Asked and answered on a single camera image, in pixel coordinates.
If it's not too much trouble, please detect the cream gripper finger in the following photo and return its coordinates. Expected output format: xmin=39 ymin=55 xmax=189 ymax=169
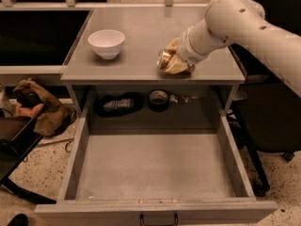
xmin=163 ymin=55 xmax=192 ymax=74
xmin=166 ymin=38 xmax=179 ymax=55

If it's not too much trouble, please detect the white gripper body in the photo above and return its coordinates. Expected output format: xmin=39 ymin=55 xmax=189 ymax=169
xmin=177 ymin=26 xmax=209 ymax=65

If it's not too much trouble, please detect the crushed orange soda can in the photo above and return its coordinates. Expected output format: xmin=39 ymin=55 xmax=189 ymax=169
xmin=157 ymin=49 xmax=195 ymax=73

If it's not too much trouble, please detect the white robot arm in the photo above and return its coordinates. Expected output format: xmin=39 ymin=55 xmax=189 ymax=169
xmin=157 ymin=0 xmax=301 ymax=96

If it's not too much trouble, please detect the grey cabinet counter unit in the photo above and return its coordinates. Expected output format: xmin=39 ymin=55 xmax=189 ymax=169
xmin=61 ymin=7 xmax=245 ymax=117

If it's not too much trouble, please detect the grey open top drawer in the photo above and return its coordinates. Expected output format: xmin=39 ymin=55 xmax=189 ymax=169
xmin=34 ymin=89 xmax=278 ymax=226

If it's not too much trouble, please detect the black tape roll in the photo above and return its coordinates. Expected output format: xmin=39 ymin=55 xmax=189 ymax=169
xmin=148 ymin=90 xmax=169 ymax=112

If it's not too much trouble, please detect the white ceramic bowl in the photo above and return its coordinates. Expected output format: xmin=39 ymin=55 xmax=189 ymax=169
xmin=88 ymin=29 xmax=125 ymax=59

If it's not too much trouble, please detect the black and grey shoe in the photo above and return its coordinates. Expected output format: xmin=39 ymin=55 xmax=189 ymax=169
xmin=94 ymin=92 xmax=144 ymax=118

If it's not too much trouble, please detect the black office chair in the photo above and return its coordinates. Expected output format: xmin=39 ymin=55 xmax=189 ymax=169
xmin=226 ymin=0 xmax=301 ymax=197

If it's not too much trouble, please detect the black tray stand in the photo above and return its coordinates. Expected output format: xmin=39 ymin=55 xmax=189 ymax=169
xmin=0 ymin=117 xmax=55 ymax=204

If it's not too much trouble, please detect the black drawer handle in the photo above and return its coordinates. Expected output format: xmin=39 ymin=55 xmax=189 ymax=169
xmin=139 ymin=214 xmax=179 ymax=226

